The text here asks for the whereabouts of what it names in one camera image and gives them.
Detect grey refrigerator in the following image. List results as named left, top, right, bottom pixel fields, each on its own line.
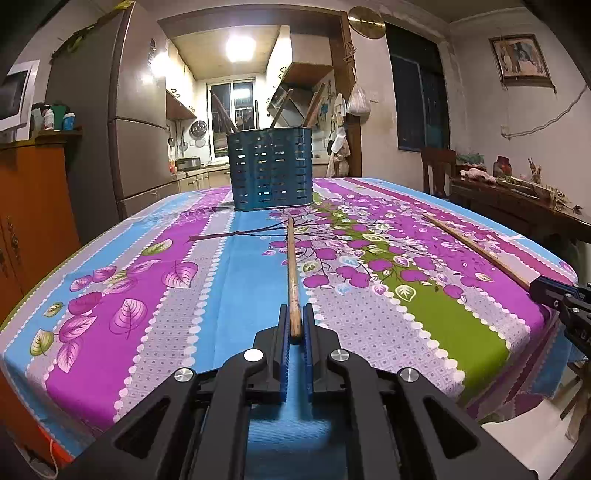
left=44, top=2, right=181, bottom=245

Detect blue perforated utensil holder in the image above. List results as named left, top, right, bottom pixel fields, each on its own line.
left=226, top=127, right=315, bottom=213

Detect dark wooden side table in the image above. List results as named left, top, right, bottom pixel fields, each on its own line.
left=450, top=178, right=591, bottom=250

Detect kitchen counter cabinets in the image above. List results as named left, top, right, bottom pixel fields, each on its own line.
left=173, top=164, right=232, bottom=195

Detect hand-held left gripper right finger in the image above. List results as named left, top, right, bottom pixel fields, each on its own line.
left=302, top=302, right=539, bottom=480

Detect framed wall picture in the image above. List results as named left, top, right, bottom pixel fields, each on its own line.
left=489, top=34, right=552, bottom=85

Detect round gold wall clock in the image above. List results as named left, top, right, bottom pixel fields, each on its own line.
left=347, top=6, right=386, bottom=40

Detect hanging cloth bag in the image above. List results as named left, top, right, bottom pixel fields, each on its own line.
left=328, top=127, right=352, bottom=176

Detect dark window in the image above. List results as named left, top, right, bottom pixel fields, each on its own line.
left=385, top=23, right=451, bottom=153

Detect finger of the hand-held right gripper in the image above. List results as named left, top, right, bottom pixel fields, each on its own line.
left=529, top=275, right=591, bottom=308
left=560, top=295, right=591, bottom=357

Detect kitchen ceiling light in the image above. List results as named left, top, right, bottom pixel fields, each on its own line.
left=225, top=33, right=257, bottom=63

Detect hanging white plastic bag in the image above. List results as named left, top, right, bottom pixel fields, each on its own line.
left=346, top=85, right=371, bottom=116

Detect pink cloth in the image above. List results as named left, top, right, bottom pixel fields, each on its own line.
left=459, top=168, right=495, bottom=184

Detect wall cable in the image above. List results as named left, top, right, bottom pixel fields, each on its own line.
left=501, top=85, right=591, bottom=139

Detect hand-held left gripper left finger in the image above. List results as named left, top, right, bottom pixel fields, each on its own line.
left=65, top=302, right=293, bottom=480

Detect purple floral tablecloth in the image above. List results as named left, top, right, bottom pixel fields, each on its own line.
left=0, top=176, right=580, bottom=480

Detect barred kitchen window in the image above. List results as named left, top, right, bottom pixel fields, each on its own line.
left=208, top=80, right=257, bottom=164

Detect orange wooden cabinet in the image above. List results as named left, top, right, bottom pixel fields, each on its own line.
left=0, top=131, right=84, bottom=315

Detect dark wooden chair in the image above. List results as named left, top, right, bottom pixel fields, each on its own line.
left=420, top=147, right=458, bottom=199

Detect white microwave oven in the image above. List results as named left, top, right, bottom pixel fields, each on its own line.
left=0, top=60, right=41, bottom=136

